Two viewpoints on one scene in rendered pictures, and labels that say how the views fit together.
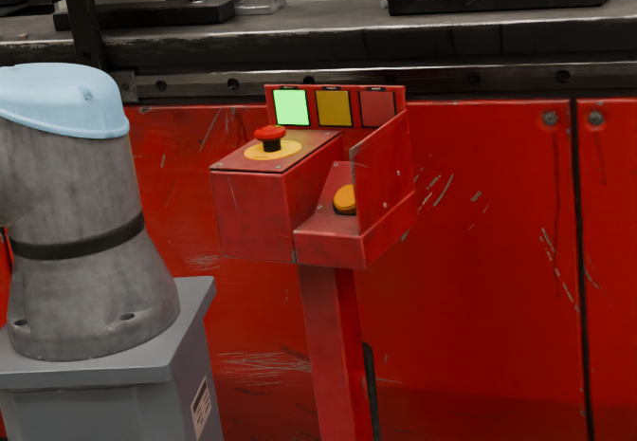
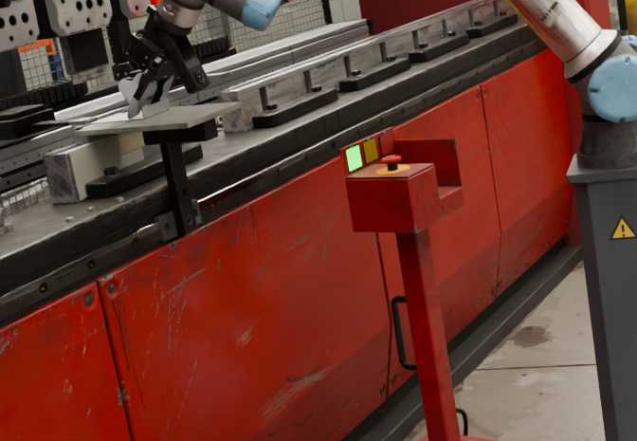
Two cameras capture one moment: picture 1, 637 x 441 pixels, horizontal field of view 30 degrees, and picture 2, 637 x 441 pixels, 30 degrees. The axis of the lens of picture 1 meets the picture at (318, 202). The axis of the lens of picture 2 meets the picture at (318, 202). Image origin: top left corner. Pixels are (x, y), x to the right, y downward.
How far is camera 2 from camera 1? 272 cm
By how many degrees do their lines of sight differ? 77
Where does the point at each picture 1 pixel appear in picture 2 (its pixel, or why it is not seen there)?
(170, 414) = not seen: outside the picture
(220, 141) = (245, 233)
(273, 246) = (435, 211)
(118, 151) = not seen: hidden behind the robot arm
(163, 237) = (224, 330)
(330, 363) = (432, 290)
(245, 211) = (424, 195)
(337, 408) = (438, 318)
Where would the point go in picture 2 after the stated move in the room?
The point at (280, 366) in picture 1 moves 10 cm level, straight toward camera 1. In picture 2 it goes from (286, 396) to (332, 390)
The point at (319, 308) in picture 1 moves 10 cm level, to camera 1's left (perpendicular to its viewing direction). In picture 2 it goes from (427, 256) to (425, 270)
